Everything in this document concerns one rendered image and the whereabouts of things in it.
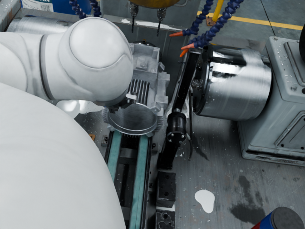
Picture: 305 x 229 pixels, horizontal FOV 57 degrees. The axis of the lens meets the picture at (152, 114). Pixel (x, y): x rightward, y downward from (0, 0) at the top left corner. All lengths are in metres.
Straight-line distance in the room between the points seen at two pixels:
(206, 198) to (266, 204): 0.21
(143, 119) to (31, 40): 0.57
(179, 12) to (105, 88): 0.73
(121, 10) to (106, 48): 0.74
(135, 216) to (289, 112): 0.56
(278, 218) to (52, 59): 0.46
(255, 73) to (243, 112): 0.13
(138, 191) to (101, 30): 0.56
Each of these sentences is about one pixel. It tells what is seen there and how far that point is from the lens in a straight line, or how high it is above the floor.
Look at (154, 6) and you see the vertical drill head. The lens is 0.78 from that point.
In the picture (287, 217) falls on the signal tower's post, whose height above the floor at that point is 1.22.
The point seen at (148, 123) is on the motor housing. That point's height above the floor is 0.96.
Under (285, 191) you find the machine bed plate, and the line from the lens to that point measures 1.16.
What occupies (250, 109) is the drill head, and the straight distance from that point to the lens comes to 0.95.
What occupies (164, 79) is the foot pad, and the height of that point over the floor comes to 1.07.
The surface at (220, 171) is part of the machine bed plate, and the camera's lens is 1.08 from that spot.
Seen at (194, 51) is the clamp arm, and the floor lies 1.25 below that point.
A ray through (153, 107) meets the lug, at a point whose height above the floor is 1.08.
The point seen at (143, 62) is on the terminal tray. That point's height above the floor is 1.13.
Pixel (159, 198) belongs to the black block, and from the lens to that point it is 0.91.
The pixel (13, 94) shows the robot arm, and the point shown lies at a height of 1.56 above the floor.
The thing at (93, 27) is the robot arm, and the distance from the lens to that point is 0.39.
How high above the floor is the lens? 1.69
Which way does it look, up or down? 50 degrees down
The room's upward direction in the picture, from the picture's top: 12 degrees clockwise
